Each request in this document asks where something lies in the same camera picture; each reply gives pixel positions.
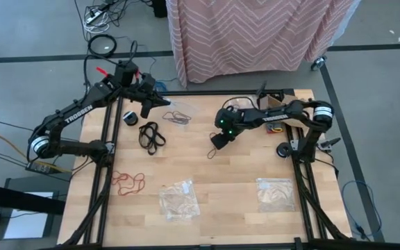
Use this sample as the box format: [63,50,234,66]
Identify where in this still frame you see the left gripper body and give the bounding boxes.
[137,72,159,101]

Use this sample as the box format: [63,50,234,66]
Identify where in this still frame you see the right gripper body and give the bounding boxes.
[220,130,238,145]

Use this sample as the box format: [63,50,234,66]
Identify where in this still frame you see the small cardboard box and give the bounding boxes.
[258,92,314,132]

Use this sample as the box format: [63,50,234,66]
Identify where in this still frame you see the red rubber band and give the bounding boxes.
[110,170,133,197]
[125,172,147,196]

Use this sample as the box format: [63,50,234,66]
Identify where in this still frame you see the tape roll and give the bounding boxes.
[122,110,139,127]
[275,141,293,159]

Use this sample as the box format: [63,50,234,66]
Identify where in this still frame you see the crumpled clear zip bag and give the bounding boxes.
[158,178,201,224]

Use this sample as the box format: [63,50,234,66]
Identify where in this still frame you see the black floor box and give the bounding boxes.
[151,0,168,19]

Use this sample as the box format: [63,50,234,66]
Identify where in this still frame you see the white power strip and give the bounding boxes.
[84,9,104,24]

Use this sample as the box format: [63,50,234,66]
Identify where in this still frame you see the black clamp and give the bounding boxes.
[319,137,342,154]

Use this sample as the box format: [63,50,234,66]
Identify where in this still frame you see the pink chevron cloth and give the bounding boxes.
[165,0,360,88]

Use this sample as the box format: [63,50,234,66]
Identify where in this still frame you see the rack caster wheel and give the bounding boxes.
[311,55,327,72]

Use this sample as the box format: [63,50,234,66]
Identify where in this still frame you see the black power brick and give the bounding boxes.
[24,159,53,176]

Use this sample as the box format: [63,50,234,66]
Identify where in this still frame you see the black bench bar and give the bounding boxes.
[0,180,66,216]

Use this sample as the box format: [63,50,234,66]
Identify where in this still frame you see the white panel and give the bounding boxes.
[2,190,55,240]

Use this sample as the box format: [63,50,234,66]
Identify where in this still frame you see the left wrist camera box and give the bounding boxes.
[114,60,140,88]

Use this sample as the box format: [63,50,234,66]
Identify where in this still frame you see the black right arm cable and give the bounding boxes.
[222,96,258,110]

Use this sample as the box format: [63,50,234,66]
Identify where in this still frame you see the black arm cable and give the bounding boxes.
[222,96,258,110]
[83,40,139,92]

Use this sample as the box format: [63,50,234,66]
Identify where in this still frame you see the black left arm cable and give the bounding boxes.
[83,40,139,92]

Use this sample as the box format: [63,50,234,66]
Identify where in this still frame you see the coiled black cable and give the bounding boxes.
[87,33,118,59]

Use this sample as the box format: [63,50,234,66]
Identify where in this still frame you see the tangled black cables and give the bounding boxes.
[81,0,152,35]

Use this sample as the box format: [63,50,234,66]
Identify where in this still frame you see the blue floor cable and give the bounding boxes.
[340,179,383,241]

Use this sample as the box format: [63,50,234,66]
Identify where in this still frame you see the yellow floor cable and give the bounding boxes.
[0,129,73,174]

